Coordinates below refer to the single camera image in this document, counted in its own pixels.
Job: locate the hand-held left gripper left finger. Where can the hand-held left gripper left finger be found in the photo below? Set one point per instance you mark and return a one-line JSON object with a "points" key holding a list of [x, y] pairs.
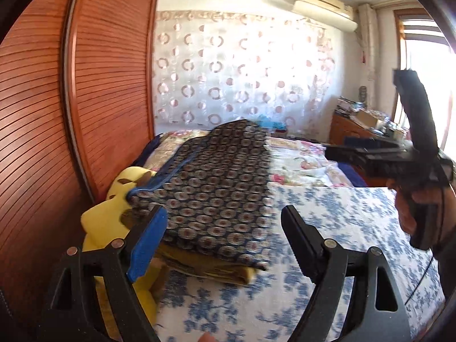
{"points": [[148, 245]]}

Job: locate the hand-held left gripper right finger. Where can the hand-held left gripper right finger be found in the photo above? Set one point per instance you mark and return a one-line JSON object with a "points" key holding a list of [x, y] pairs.
{"points": [[299, 242]]}

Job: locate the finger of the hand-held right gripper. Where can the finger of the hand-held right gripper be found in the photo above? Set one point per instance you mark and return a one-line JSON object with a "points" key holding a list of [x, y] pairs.
{"points": [[356, 160], [370, 143]]}

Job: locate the navy patterned garment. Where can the navy patterned garment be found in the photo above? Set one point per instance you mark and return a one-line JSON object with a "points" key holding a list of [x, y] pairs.
{"points": [[221, 192]]}

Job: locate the person's right forearm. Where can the person's right forearm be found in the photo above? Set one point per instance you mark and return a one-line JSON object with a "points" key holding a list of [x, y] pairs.
{"points": [[448, 253]]}

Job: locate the person's right hand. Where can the person's right hand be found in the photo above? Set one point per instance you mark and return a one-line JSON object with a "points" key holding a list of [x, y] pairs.
{"points": [[402, 206]]}

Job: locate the person's left hand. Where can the person's left hand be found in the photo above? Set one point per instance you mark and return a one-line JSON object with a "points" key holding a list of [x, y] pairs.
{"points": [[206, 337]]}

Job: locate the navy blue blanket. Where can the navy blue blanket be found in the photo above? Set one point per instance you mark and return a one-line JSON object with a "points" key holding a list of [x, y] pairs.
{"points": [[351, 176]]}

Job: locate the cardboard box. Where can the cardboard box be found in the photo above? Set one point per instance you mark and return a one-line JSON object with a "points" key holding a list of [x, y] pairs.
{"points": [[367, 118]]}

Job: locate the long wooden cabinet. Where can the long wooden cabinet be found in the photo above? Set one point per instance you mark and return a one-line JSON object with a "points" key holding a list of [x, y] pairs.
{"points": [[347, 131]]}

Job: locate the pile of papers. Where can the pile of papers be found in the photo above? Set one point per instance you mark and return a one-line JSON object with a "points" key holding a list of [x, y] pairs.
{"points": [[349, 104]]}

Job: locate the round brown ornament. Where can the round brown ornament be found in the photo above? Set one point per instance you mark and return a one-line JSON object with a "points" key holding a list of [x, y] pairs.
{"points": [[363, 94]]}

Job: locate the yellow plush pillow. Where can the yellow plush pillow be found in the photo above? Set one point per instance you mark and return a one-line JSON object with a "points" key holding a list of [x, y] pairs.
{"points": [[103, 217]]}

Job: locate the blue floral white bedsheet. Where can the blue floral white bedsheet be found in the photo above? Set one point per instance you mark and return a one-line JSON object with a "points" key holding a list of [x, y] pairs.
{"points": [[356, 213]]}

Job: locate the floral quilt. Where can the floral quilt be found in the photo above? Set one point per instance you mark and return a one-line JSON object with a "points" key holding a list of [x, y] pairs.
{"points": [[302, 164]]}

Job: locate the gold-brown patterned garment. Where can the gold-brown patterned garment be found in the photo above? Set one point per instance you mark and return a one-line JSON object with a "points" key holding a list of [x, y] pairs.
{"points": [[221, 272]]}

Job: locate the teal blue box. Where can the teal blue box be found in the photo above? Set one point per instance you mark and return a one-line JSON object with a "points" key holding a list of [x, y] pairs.
{"points": [[272, 123]]}

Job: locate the white wrapped pipe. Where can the white wrapped pipe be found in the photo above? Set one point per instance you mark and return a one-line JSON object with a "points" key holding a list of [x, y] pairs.
{"points": [[367, 42]]}

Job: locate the sheer circle-patterned curtain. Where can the sheer circle-patterned curtain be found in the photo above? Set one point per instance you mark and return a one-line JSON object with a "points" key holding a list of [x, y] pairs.
{"points": [[249, 78]]}

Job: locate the white air conditioner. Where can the white air conditioner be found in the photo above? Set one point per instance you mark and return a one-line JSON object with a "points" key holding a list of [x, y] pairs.
{"points": [[324, 10]]}

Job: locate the wooden slatted wardrobe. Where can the wooden slatted wardrobe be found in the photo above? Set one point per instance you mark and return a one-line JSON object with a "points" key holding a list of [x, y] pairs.
{"points": [[53, 114]]}

